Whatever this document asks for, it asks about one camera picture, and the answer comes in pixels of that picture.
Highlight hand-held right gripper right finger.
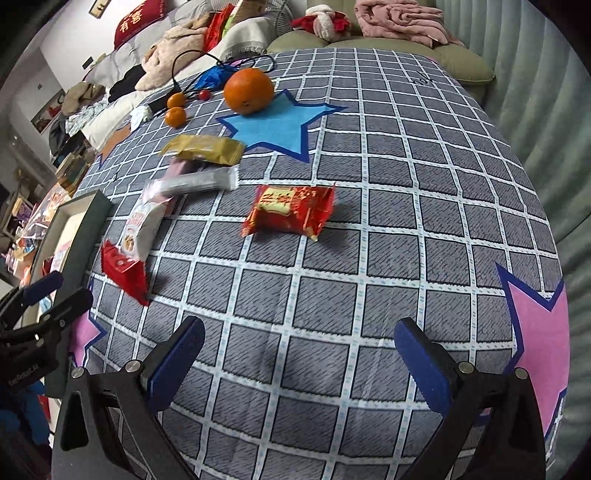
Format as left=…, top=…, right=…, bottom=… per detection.
left=393, top=318, right=548, bottom=480

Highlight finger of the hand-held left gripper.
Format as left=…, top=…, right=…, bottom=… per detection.
left=0, top=271, right=64, bottom=324
left=0, top=287, right=94, bottom=365

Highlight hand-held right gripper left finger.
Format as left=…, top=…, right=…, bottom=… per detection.
left=51, top=315, right=205, bottom=480

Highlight small red snack packet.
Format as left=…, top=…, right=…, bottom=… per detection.
left=100, top=240, right=151, bottom=306

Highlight dark grey storage box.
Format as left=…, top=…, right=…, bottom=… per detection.
left=21, top=190, right=113, bottom=333

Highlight white cookie packet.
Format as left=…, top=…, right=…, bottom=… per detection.
left=121, top=191, right=174, bottom=261

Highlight pink snack packet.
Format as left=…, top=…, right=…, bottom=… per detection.
left=166, top=157, right=206, bottom=178

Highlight silver snack packet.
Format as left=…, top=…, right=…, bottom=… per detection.
left=142, top=165, right=239, bottom=200

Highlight large red snack packet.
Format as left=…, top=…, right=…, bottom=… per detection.
left=242, top=184, right=336, bottom=243

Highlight gold snack packet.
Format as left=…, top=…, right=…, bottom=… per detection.
left=159, top=135, right=246, bottom=166

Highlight person's left hand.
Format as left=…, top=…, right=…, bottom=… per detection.
left=0, top=388, right=51, bottom=448

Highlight pile of colourful bags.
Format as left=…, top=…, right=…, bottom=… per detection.
left=0, top=185, right=65, bottom=273

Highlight checked star tablecloth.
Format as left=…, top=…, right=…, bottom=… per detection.
left=69, top=48, right=570, bottom=480

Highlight stack of books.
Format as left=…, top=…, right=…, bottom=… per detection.
left=53, top=152, right=90, bottom=190

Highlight white pillow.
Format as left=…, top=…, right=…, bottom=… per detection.
left=81, top=90, right=153, bottom=148

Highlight brown clothes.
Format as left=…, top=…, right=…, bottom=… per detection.
left=62, top=82, right=107, bottom=116

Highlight black power adapter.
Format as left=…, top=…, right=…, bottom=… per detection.
left=148, top=90, right=178, bottom=114

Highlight black garment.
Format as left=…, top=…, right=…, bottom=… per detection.
left=108, top=65, right=148, bottom=100

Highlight grey striped sofa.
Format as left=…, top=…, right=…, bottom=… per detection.
left=46, top=0, right=287, bottom=153

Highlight beige plush garment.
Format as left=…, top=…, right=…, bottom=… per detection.
left=136, top=21, right=215, bottom=90

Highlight blue plastic bag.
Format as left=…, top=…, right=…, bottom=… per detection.
left=194, top=65, right=241, bottom=90

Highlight red embroidered cushion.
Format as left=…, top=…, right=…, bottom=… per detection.
left=113, top=0, right=169, bottom=49

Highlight large orange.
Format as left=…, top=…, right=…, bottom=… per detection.
left=223, top=67, right=275, bottom=116

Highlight green armchair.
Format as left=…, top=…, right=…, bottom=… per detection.
left=267, top=0, right=495, bottom=104

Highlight red bag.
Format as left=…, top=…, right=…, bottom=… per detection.
left=203, top=4, right=236, bottom=51

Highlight pale green curtain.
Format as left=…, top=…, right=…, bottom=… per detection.
left=434, top=0, right=591, bottom=462

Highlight white cloth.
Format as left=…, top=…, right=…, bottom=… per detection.
left=219, top=14, right=280, bottom=63

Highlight cardboard paper bag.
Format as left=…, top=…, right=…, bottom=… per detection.
left=233, top=0, right=273, bottom=19

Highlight pink blanket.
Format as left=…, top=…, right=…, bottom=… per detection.
left=355, top=0, right=465, bottom=47

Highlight red and white plush toy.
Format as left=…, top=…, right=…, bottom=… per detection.
left=291, top=4, right=361, bottom=42

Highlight wall poster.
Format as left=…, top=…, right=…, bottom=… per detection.
left=30, top=90, right=65, bottom=134

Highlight black cable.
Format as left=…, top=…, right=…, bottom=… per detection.
left=171, top=50, right=275, bottom=93

